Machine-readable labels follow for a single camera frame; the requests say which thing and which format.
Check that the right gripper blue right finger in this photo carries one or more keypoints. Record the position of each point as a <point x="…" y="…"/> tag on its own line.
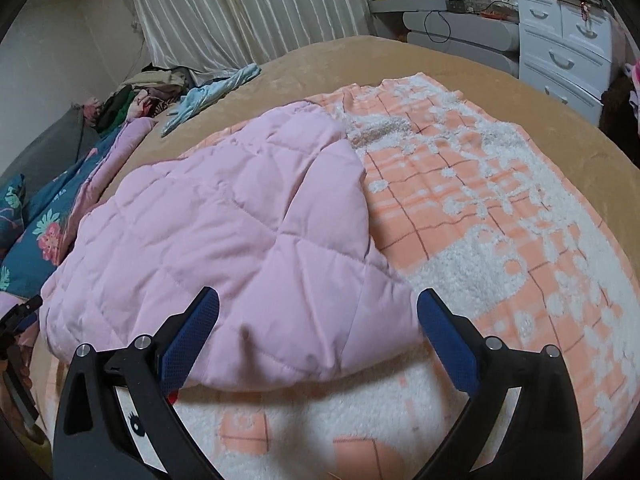
<point x="544" y="437"/>

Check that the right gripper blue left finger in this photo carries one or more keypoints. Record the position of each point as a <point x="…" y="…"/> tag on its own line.
<point x="115" y="420"/>

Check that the pink quilted jacket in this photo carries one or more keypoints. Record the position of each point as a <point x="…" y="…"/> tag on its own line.
<point x="274" y="218"/>

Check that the pile of mixed clothes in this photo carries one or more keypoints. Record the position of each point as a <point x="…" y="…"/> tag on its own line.
<point x="146" y="94"/>

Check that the blue floral pink quilt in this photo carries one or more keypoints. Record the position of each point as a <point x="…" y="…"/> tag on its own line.
<point x="53" y="214"/>

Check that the orange white plaid blanket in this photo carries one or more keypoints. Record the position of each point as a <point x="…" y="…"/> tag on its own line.
<point x="382" y="422"/>

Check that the grey pillow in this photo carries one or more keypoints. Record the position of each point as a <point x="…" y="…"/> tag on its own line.
<point x="61" y="145"/>

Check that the light blue striped garment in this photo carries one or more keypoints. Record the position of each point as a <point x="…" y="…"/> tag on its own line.
<point x="199" y="98"/>

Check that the pink yellow cloth bundle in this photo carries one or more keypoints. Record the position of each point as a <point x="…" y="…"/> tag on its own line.
<point x="632" y="71"/>

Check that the white drawer dresser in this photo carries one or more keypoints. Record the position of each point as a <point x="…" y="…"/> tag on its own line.
<point x="570" y="51"/>

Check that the white striped curtain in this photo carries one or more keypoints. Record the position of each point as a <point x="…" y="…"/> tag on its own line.
<point x="215" y="37"/>

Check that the grey curved wall shelf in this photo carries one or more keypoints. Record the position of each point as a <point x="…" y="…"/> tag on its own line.
<point x="428" y="24"/>

